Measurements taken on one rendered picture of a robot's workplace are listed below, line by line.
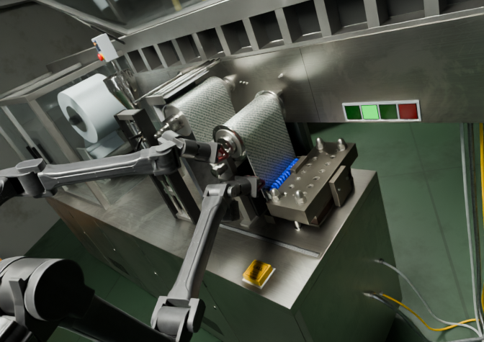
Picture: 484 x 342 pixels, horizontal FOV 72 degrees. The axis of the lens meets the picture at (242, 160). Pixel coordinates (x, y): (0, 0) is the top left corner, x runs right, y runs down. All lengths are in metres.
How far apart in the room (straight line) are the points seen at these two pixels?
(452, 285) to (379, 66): 1.37
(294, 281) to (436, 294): 1.17
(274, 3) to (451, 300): 1.66
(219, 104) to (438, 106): 0.77
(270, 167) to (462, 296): 1.28
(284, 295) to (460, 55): 0.81
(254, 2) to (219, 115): 0.44
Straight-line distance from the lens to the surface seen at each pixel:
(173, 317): 0.83
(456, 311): 2.08
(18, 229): 4.50
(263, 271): 1.12
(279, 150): 1.28
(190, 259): 0.89
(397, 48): 1.11
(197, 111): 1.30
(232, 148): 1.13
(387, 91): 1.17
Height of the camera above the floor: 1.72
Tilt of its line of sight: 28 degrees down
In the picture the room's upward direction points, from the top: 23 degrees counter-clockwise
